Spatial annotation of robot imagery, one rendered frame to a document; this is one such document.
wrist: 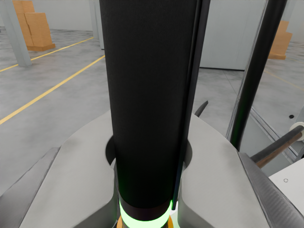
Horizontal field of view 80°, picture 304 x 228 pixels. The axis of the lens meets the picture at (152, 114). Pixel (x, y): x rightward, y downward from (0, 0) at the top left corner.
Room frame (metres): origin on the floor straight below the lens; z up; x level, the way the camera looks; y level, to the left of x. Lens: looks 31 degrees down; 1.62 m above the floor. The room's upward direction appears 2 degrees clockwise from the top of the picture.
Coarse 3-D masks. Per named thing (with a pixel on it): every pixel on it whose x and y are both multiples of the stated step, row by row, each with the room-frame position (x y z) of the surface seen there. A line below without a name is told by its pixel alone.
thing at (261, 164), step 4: (300, 132) 0.24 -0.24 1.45; (296, 136) 0.23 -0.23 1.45; (300, 136) 0.24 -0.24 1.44; (292, 140) 0.22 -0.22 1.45; (296, 140) 0.23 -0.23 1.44; (284, 144) 0.21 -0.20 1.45; (288, 144) 0.21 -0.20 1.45; (280, 148) 0.20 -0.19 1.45; (284, 148) 0.20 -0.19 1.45; (276, 152) 0.19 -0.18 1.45; (280, 152) 0.20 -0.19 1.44; (268, 156) 0.18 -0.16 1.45; (272, 156) 0.19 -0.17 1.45; (276, 156) 0.19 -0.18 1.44; (264, 160) 0.18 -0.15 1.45; (268, 160) 0.18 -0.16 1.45; (256, 164) 0.17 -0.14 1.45; (260, 164) 0.17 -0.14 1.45; (264, 164) 0.17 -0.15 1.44; (260, 168) 0.17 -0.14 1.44
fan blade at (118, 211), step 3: (114, 165) 0.48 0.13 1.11; (114, 168) 0.46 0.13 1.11; (114, 171) 0.44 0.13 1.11; (114, 174) 0.43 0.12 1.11; (117, 177) 0.39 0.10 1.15; (117, 180) 0.38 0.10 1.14; (117, 183) 0.38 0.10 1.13; (117, 186) 0.37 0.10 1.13; (117, 189) 0.36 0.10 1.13; (117, 192) 0.35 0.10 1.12; (117, 195) 0.35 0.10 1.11; (117, 198) 0.34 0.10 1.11; (117, 201) 0.34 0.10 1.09; (117, 204) 0.35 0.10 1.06; (117, 207) 0.35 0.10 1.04; (117, 210) 0.35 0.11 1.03; (120, 210) 0.31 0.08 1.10; (117, 213) 0.35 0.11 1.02; (120, 213) 0.32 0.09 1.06; (117, 216) 0.35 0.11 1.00; (117, 219) 0.35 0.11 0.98
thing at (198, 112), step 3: (204, 102) 0.39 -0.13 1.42; (207, 102) 0.37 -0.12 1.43; (201, 105) 0.40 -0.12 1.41; (204, 105) 0.37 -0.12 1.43; (201, 108) 0.37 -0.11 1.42; (198, 111) 0.38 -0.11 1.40; (201, 111) 0.36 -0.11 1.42; (195, 114) 0.40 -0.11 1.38; (198, 114) 0.36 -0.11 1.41; (198, 117) 0.35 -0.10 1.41
